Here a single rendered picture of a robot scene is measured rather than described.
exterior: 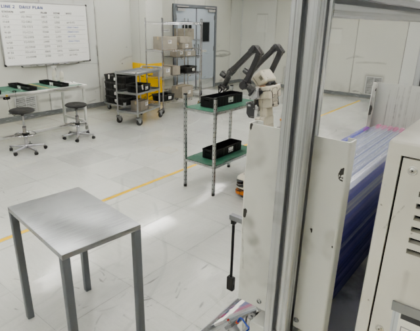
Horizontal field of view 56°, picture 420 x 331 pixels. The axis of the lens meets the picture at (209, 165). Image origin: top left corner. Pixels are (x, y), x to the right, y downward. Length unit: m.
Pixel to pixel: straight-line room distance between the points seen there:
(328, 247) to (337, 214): 0.05
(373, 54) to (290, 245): 10.75
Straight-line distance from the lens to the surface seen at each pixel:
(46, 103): 8.56
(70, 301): 2.19
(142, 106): 7.72
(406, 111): 1.14
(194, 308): 2.88
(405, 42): 11.08
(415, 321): 0.63
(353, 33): 11.43
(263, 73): 4.18
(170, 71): 8.67
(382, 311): 0.64
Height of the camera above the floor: 1.85
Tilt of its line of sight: 20 degrees down
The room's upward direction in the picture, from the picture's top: 1 degrees clockwise
